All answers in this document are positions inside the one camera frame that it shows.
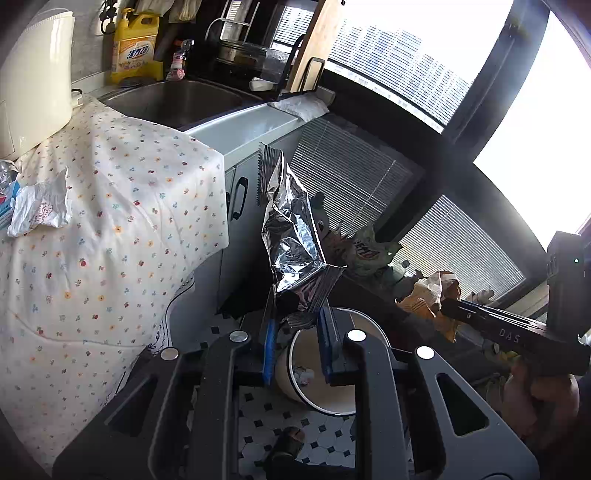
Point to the window blind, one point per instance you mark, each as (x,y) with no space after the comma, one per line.
(351,170)
(461,249)

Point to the yellow paper wrapper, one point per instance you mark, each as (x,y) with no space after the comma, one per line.
(427,297)

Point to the crumpled silver foil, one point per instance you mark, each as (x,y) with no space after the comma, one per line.
(7,170)

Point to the person's right hand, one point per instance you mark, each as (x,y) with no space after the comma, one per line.
(549,397)

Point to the grey cabinet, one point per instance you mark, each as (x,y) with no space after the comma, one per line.
(249,138)

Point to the green snack bag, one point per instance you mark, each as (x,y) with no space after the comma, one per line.
(371,251)

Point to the small pink bottle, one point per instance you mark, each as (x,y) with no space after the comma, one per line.
(178,64)

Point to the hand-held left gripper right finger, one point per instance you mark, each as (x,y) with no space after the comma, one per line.
(328,344)

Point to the crumpled paper ball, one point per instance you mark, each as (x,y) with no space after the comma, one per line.
(304,376)

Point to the white folded rag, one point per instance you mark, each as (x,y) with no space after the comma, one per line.
(300,107)

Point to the wooden cutting board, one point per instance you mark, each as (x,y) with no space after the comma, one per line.
(314,46)

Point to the white electric kettle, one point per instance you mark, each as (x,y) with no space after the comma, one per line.
(34,78)

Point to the dark shoe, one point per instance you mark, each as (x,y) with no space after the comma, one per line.
(287,445)

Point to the floral print cloth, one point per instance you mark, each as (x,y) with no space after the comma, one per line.
(115,221)

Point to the silver foil snack bag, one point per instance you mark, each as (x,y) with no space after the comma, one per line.
(291,230)

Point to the white round bin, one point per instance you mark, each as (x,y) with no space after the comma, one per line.
(339,397)

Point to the steel sink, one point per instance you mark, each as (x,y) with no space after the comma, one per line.
(180,101)

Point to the blue white carton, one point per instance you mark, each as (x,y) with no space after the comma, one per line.
(7,205)

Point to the yellow detergent bottle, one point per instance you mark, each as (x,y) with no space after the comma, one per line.
(137,46)

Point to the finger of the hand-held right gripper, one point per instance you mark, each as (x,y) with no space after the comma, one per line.
(461,313)

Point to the crumpled white paper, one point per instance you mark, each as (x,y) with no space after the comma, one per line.
(41,207)

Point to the black dish rack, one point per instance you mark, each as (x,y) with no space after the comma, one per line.
(240,46)

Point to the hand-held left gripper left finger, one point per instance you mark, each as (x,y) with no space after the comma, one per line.
(270,341)

